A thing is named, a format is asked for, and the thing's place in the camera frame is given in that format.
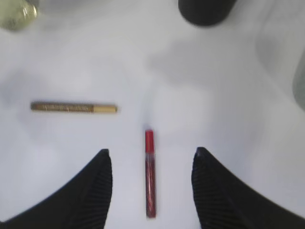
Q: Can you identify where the jasmine tea bottle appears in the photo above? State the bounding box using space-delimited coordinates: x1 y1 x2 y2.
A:
0 0 38 31

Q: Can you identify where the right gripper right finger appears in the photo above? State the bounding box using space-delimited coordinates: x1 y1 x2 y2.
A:
192 147 305 229

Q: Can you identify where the gold glitter marker pen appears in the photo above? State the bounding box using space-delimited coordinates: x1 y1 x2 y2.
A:
30 102 118 114

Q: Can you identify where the black mesh pen holder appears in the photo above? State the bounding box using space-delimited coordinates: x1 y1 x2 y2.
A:
178 0 236 27

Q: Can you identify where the red marker pen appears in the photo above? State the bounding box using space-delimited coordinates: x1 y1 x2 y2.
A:
145 130 156 219

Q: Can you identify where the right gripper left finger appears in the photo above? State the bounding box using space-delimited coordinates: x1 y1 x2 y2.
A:
0 149 112 229

